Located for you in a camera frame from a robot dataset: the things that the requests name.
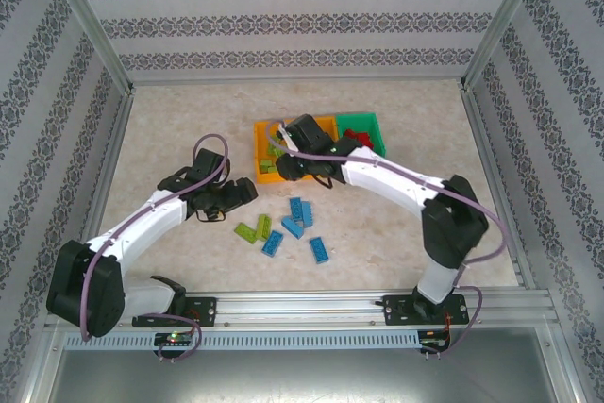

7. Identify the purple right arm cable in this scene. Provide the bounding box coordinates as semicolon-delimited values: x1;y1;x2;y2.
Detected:
266;118;511;361

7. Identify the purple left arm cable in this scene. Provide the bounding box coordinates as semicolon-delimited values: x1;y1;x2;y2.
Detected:
79;132;233;362

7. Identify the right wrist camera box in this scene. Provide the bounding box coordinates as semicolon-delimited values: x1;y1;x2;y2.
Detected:
277;125;297;154

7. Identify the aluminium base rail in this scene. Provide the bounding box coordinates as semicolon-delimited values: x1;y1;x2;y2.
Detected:
44;290;556;329

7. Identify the metal front tray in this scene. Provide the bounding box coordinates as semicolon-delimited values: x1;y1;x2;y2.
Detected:
27;348;579;403

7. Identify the slotted grey cable duct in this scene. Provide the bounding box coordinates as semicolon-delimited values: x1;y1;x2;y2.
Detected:
62;330;422;352

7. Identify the aluminium frame post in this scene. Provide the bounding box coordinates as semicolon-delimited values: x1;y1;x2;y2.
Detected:
38;0;137;93
459;0;552;92

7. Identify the orange plastic bin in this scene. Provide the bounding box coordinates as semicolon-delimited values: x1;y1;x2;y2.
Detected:
287;113;341;183
253;119;296;186

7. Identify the green plastic bin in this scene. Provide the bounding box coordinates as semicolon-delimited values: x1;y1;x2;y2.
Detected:
334;111;389;160

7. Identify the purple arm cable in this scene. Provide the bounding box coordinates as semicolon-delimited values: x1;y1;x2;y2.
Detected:
79;132;233;362
266;118;511;361

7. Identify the left circuit board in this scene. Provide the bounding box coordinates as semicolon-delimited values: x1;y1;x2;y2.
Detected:
155;332;195;347

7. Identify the aluminium side rail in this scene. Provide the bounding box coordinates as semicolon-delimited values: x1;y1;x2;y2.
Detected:
460;85;537;290
64;90;137;294

